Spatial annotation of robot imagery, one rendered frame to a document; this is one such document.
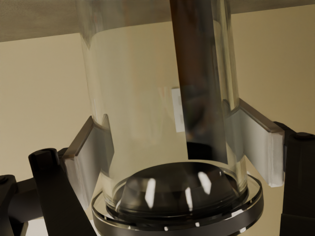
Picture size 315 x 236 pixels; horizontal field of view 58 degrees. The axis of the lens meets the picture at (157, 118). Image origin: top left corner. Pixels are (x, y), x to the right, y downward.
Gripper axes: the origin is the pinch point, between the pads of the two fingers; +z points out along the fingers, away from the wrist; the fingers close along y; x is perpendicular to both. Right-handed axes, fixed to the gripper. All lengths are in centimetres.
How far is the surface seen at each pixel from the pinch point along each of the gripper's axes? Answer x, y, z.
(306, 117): -19, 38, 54
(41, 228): -40, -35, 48
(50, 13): 12.3, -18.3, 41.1
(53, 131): -15, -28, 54
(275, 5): 9, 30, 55
